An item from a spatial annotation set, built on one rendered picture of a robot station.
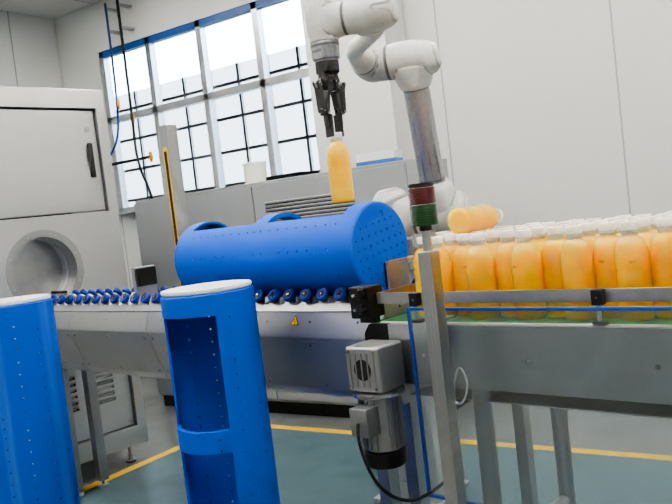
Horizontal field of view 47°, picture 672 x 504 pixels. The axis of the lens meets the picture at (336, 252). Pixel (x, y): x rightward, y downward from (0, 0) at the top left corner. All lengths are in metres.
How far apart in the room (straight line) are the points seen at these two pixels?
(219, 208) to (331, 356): 2.64
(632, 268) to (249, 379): 1.14
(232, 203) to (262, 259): 2.34
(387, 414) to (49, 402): 1.39
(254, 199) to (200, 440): 2.60
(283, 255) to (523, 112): 3.04
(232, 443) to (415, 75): 1.47
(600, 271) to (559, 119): 3.33
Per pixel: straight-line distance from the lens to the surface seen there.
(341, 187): 2.40
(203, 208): 5.03
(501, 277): 1.99
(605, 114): 5.07
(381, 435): 2.06
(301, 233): 2.42
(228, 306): 2.27
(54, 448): 3.02
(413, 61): 2.92
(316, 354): 2.47
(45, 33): 8.22
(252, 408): 2.35
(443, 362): 1.84
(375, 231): 2.36
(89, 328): 3.50
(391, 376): 2.03
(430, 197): 1.80
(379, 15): 2.41
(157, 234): 5.36
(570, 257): 1.86
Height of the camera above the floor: 1.22
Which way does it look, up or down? 3 degrees down
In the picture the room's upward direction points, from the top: 7 degrees counter-clockwise
